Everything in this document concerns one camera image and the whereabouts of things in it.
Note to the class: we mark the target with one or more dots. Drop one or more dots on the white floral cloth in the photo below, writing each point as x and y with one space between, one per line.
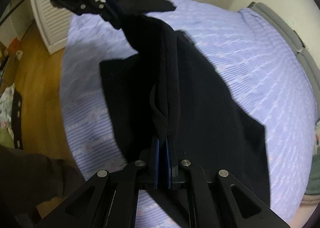
6 103

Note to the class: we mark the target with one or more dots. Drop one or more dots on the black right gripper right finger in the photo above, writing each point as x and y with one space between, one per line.
217 199

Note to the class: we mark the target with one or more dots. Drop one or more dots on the lilac floral striped bedsheet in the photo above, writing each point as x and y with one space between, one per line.
260 69

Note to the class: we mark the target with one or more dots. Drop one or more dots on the black pants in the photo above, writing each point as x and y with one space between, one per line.
169 92

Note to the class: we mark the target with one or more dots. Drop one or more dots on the grey padded headboard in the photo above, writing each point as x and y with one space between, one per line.
295 43

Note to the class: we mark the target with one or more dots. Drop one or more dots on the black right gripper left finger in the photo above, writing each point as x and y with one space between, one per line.
109 199

